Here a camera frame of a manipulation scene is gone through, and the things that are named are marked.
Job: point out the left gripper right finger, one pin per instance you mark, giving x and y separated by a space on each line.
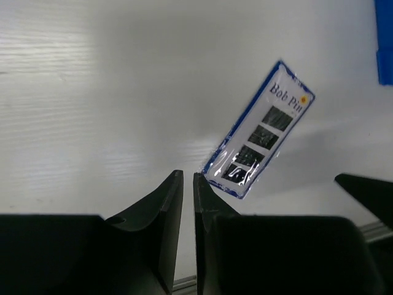
251 254

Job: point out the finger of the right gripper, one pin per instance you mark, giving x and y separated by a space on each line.
374 194

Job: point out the blue plastic organizer bin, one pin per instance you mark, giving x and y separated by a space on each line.
383 9

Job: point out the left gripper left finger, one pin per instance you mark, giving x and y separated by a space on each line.
132 252

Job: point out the clear sheet black swatches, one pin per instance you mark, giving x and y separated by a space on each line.
260 131

